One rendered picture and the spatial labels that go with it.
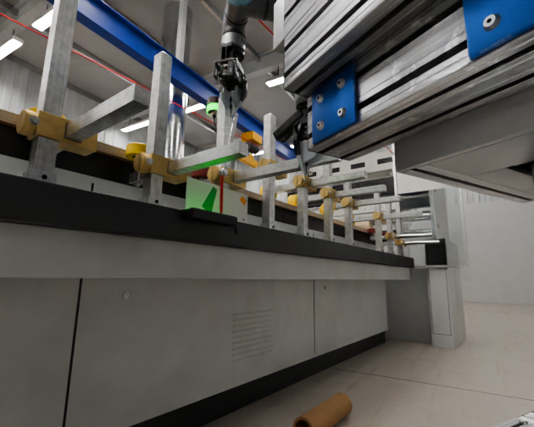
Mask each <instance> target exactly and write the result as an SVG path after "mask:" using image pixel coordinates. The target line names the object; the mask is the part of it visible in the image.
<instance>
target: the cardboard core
mask: <svg viewBox="0 0 534 427"><path fill-rule="evenodd" d="M351 410H352V403H351V400H350V398H349V397H348V396H347V395H346V394H344V393H341V392H339V393H337V394H336V395H334V396H332V397H330V398H328V399H327V400H325V401H324V402H322V403H321V404H319V405H318V406H316V407H314V408H312V409H310V410H309V411H308V412H307V413H304V414H303V415H301V416H299V417H298V418H296V419H295V421H294V423H293V427H332V426H333V425H335V424H336V423H338V422H339V421H340V420H341V419H343V418H344V417H346V416H347V415H348V414H349V413H350V412H351Z"/></svg>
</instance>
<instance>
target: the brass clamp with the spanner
mask: <svg viewBox="0 0 534 427"><path fill-rule="evenodd" d="M222 168H224V166H220V167H218V166H215V165H214V166H211V167H210V168H209V170H208V173H207V176H208V179H209V180H211V183H212V184H215V183H220V175H219V170H220V169H222ZM227 170H228V175H227V176H224V182H225V183H227V184H230V189H231V190H234V191H238V190H242V189H246V183H247V182H244V183H240V184H239V183H236V182H234V181H233V178H234V173H236V172H238V171H235V170H233V169H229V168H227Z"/></svg>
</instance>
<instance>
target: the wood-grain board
mask: <svg viewBox="0 0 534 427"><path fill-rule="evenodd" d="M18 117H19V114H15V113H12V112H9V111H7V110H4V109H1V108H0V124H2V125H7V126H10V127H14V128H16V125H17V120H18ZM125 152H126V150H125V149H122V148H119V147H115V146H112V145H109V144H107V143H104V142H101V141H97V151H96V152H95V153H100V154H103V155H106V156H109V157H112V158H117V159H119V160H123V161H126V162H128V163H132V164H133V163H134V161H132V160H129V159H128V158H127V157H126V156H125ZM232 191H234V190H232ZM236 192H240V193H242V194H245V195H248V198H249V199H252V200H255V201H258V202H262V198H263V195H260V194H258V193H255V192H252V191H248V190H245V189H242V190H238V191H236ZM275 207H278V208H283V209H285V210H288V211H292V212H294V213H298V207H296V206H293V205H291V204H288V203H285V202H281V201H278V200H275ZM308 216H309V217H311V218H314V219H319V220H322V221H324V215H321V214H318V213H314V212H311V211H308ZM333 224H334V225H339V226H341V227H345V222H342V221H340V220H337V219H333ZM353 230H356V231H358V232H362V233H365V234H367V235H370V236H372V235H371V234H368V230H366V229H363V228H360V227H358V226H355V225H353Z"/></svg>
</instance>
